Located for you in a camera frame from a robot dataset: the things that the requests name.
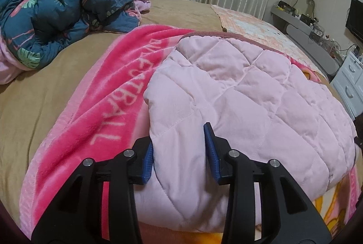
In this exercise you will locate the blue floral duvet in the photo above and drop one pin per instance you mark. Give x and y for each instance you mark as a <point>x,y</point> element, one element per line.
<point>62,11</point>

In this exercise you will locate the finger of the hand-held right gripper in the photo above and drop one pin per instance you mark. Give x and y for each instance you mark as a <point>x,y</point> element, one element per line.
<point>359,141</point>

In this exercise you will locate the grey shelf with clutter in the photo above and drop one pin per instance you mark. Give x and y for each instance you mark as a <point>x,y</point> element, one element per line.
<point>306,37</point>

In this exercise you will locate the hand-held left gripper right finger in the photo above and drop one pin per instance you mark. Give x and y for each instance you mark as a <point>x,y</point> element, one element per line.
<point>211,153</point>

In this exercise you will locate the small clutter on desk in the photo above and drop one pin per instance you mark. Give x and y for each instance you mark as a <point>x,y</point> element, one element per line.
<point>309,21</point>

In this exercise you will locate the pink quilted jacket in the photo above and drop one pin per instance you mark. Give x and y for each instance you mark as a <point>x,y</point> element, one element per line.
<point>241,90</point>

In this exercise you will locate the pink patchwork quilt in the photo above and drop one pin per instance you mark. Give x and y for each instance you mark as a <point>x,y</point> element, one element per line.
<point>255,25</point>

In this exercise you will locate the pink printed blanket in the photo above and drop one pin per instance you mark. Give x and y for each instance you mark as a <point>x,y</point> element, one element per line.
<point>113,85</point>

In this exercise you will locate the tan bed sheet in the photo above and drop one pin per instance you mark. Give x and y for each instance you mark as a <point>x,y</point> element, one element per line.
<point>42,90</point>

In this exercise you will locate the gooseneck desk lamp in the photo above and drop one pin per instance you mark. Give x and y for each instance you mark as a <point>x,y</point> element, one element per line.
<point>307,0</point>

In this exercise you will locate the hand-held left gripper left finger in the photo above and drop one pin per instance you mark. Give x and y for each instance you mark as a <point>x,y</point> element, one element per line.
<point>148,160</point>

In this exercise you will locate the white drawer cabinet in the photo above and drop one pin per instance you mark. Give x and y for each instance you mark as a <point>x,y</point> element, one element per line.
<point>348,82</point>

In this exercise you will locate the black television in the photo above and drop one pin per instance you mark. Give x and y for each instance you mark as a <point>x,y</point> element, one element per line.
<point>356,19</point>

